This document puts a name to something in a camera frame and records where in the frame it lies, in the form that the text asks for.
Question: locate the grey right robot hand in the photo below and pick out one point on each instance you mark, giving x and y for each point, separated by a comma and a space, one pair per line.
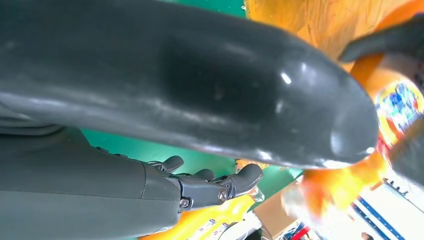
165, 82

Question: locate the brown cardboard box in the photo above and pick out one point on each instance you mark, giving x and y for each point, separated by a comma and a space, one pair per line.
275, 215

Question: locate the blue metal rack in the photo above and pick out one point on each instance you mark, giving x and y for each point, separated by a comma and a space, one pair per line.
377, 217

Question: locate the red barrier bar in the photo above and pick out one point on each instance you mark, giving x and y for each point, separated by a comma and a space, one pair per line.
299, 233

